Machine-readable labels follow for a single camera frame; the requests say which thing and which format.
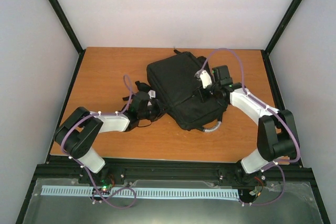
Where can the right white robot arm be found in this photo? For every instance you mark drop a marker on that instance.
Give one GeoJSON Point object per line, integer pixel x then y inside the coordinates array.
{"type": "Point", "coordinates": [276, 134]}

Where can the left black frame post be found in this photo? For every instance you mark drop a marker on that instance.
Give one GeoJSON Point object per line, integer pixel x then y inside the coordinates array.
{"type": "Point", "coordinates": [66, 25]}

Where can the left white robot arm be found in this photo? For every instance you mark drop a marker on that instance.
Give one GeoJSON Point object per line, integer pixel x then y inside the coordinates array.
{"type": "Point", "coordinates": [78, 132]}

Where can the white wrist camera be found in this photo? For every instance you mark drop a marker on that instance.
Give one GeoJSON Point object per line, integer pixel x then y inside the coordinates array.
{"type": "Point", "coordinates": [152, 94]}
{"type": "Point", "coordinates": [204, 77]}

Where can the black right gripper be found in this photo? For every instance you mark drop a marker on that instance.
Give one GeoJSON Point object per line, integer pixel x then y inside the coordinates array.
{"type": "Point", "coordinates": [203, 97]}

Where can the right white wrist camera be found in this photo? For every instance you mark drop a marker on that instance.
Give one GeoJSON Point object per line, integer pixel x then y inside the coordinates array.
{"type": "Point", "coordinates": [204, 77]}

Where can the black frame post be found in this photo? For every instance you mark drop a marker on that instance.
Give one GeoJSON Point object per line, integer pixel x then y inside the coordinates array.
{"type": "Point", "coordinates": [66, 25]}
{"type": "Point", "coordinates": [282, 25]}

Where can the light blue cable duct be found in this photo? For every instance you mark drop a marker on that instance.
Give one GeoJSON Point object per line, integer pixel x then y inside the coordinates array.
{"type": "Point", "coordinates": [142, 193]}

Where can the black student backpack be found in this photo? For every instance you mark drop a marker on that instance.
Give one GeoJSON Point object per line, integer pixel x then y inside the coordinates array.
{"type": "Point", "coordinates": [173, 79]}

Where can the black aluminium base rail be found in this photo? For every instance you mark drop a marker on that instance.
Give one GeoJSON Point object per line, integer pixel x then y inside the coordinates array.
{"type": "Point", "coordinates": [121, 171]}

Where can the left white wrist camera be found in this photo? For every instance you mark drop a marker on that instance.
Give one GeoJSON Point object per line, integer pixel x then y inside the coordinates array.
{"type": "Point", "coordinates": [152, 94]}

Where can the right black frame post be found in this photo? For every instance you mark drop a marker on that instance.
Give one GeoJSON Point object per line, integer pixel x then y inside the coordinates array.
{"type": "Point", "coordinates": [282, 25]}

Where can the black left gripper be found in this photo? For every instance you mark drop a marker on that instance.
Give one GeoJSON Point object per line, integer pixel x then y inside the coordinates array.
{"type": "Point", "coordinates": [158, 109]}

